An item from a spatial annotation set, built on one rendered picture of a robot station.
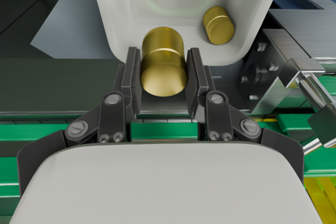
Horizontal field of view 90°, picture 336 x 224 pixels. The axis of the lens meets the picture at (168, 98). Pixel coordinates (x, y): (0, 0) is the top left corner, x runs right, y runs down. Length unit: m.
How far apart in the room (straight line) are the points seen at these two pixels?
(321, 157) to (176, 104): 0.19
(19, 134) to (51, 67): 0.12
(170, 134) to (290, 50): 0.18
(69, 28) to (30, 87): 0.26
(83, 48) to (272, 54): 0.49
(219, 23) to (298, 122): 0.18
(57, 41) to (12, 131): 0.33
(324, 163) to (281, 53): 0.14
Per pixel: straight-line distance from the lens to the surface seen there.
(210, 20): 0.25
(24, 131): 0.32
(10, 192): 0.38
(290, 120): 0.30
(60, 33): 0.57
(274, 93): 0.25
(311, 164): 0.27
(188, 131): 0.25
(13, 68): 0.40
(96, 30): 0.53
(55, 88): 0.32
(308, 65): 0.21
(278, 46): 0.24
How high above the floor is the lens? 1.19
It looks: 39 degrees down
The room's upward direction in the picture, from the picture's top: 178 degrees clockwise
